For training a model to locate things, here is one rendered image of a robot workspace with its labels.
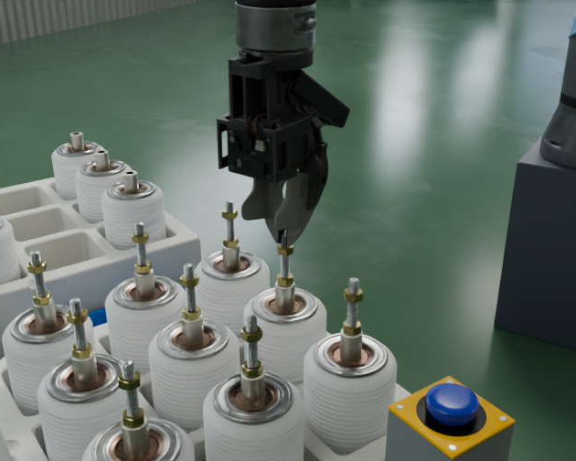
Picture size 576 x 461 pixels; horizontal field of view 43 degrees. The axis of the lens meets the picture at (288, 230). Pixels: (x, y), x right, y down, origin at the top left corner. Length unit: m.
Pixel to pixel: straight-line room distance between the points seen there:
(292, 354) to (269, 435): 0.16
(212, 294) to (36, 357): 0.22
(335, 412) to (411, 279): 0.71
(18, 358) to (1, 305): 0.27
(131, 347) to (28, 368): 0.12
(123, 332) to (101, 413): 0.16
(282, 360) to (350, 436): 0.12
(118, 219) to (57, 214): 0.21
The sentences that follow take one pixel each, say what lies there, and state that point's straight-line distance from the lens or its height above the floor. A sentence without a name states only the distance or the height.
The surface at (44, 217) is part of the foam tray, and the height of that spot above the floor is 0.17.
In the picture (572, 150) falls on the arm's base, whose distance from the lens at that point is 1.17.
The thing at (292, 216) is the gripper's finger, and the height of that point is 0.38.
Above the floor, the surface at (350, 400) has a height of 0.23.
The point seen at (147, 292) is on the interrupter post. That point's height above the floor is 0.26.
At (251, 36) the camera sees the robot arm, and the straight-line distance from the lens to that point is 0.68.
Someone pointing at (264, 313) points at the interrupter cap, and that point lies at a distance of 0.82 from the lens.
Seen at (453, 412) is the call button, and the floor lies 0.33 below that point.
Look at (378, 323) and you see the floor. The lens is 1.28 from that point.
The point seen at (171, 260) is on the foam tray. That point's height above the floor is 0.15.
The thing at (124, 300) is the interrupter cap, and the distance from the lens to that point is 0.87.
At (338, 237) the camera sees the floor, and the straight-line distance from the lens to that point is 1.57.
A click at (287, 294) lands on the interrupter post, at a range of 0.82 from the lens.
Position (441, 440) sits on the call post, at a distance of 0.58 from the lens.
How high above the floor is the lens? 0.69
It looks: 26 degrees down
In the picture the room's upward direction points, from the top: straight up
